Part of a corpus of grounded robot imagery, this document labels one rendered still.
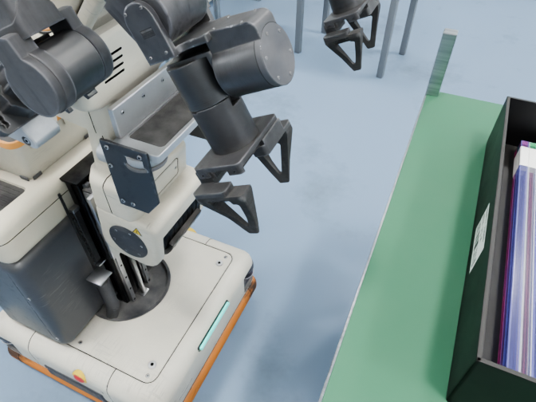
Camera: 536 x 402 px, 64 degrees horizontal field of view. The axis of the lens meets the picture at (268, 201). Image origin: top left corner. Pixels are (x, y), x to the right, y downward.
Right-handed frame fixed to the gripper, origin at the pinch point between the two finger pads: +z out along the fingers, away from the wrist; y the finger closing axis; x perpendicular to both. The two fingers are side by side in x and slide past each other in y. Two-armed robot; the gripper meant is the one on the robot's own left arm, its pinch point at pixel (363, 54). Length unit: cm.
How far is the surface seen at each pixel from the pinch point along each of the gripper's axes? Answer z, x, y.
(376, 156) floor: 98, 57, 114
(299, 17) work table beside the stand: 37, 121, 209
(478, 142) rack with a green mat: 26.7, -15.4, 6.3
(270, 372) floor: 95, 59, -19
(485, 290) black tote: 17.0, -22.0, -40.8
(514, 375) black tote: 19, -25, -50
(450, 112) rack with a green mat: 23.7, -9.0, 15.1
